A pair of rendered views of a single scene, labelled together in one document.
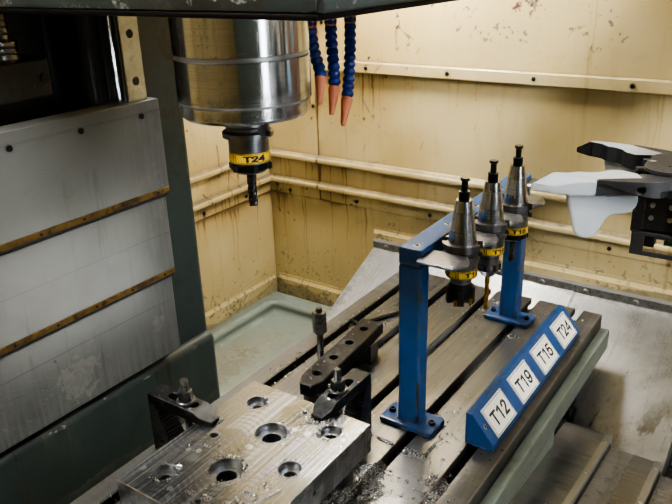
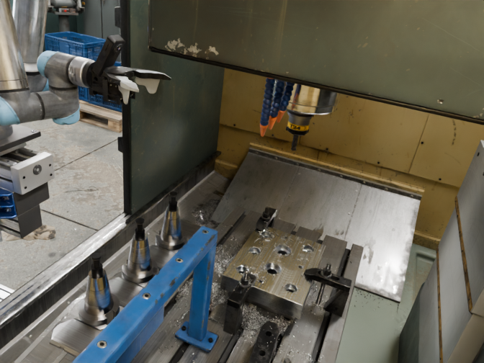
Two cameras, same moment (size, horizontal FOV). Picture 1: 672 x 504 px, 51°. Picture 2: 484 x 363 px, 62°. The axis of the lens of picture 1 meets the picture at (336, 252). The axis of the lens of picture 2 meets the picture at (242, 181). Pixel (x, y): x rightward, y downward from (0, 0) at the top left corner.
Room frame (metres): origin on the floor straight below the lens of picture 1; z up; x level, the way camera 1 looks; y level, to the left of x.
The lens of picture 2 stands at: (1.72, -0.26, 1.73)
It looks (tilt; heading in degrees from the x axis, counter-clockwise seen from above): 28 degrees down; 164
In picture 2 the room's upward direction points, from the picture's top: 8 degrees clockwise
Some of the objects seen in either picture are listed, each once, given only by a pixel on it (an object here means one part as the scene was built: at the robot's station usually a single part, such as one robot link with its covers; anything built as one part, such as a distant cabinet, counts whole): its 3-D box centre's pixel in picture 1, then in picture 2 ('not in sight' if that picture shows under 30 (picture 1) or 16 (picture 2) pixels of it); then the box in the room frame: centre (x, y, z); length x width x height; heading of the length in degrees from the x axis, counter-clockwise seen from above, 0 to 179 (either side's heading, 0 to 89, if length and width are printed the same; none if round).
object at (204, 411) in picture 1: (185, 418); (325, 284); (0.94, 0.25, 0.97); 0.13 x 0.03 x 0.15; 55
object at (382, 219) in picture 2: not in sight; (309, 222); (0.32, 0.48, 0.75); 0.89 x 0.67 x 0.26; 55
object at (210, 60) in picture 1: (242, 62); (307, 77); (0.86, 0.10, 1.53); 0.16 x 0.16 x 0.12
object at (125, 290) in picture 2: (502, 218); (120, 291); (1.16, -0.29, 1.21); 0.07 x 0.05 x 0.01; 55
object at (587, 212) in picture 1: (584, 206); (153, 83); (0.61, -0.23, 1.43); 0.09 x 0.03 x 0.06; 92
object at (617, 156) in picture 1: (616, 173); (127, 92); (0.71, -0.29, 1.43); 0.09 x 0.03 x 0.06; 20
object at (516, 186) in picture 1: (516, 183); (98, 289); (1.21, -0.32, 1.26); 0.04 x 0.04 x 0.07
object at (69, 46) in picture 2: not in sight; (98, 78); (-3.16, -0.72, 0.39); 1.20 x 0.80 x 0.79; 54
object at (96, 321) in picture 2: (514, 208); (99, 311); (1.21, -0.32, 1.21); 0.06 x 0.06 x 0.03
